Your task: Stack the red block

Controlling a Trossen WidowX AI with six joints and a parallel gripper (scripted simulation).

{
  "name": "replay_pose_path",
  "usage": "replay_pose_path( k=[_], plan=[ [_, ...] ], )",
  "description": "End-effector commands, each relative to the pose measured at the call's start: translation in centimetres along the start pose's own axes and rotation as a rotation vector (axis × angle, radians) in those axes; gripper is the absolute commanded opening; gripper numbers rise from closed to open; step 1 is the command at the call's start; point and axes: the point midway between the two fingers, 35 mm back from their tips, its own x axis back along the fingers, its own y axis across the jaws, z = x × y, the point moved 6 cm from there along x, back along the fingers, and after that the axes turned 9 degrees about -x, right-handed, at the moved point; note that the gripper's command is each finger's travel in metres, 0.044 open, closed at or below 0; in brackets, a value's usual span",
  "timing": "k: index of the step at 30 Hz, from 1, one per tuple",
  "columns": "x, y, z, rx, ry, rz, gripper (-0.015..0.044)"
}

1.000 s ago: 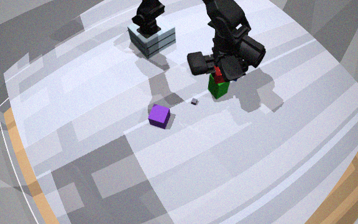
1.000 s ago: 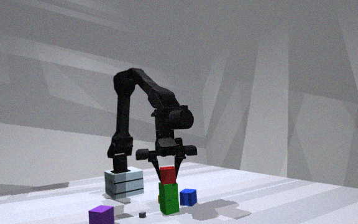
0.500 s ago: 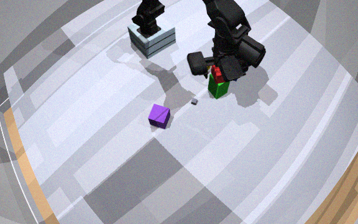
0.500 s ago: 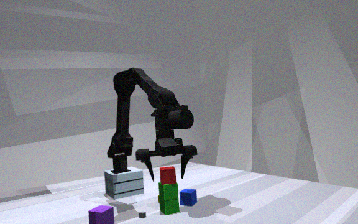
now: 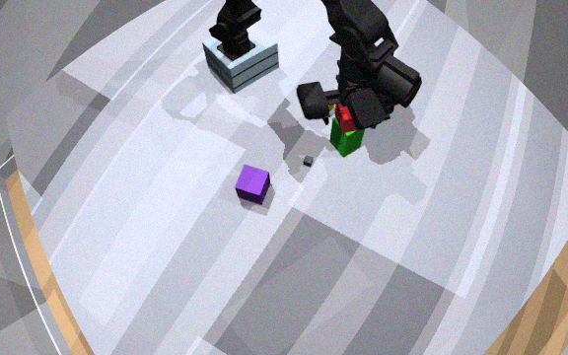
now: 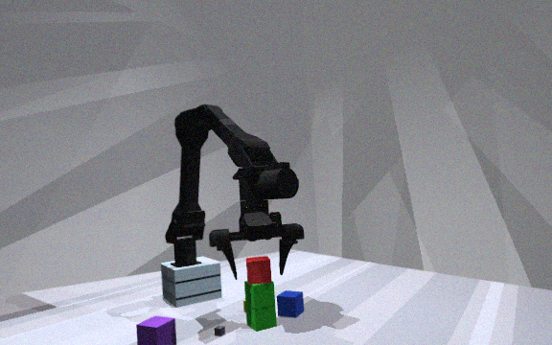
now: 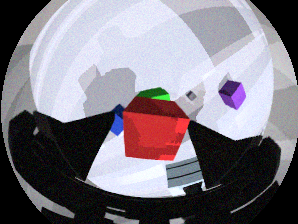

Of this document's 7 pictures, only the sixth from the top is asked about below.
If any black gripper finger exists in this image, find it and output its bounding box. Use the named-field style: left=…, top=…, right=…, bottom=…
left=279, top=239, right=298, bottom=275
left=217, top=243, right=237, bottom=280

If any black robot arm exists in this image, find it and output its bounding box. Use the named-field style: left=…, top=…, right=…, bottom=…
left=165, top=104, right=299, bottom=267

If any purple cube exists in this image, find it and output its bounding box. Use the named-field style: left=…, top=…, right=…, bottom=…
left=136, top=316, right=176, bottom=345

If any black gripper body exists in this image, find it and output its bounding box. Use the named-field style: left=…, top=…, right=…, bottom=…
left=209, top=199, right=304, bottom=248

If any red block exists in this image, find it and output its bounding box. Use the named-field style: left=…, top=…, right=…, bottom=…
left=246, top=256, right=272, bottom=285

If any green block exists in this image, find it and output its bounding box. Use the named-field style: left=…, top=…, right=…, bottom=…
left=245, top=304, right=277, bottom=332
left=244, top=280, right=275, bottom=309

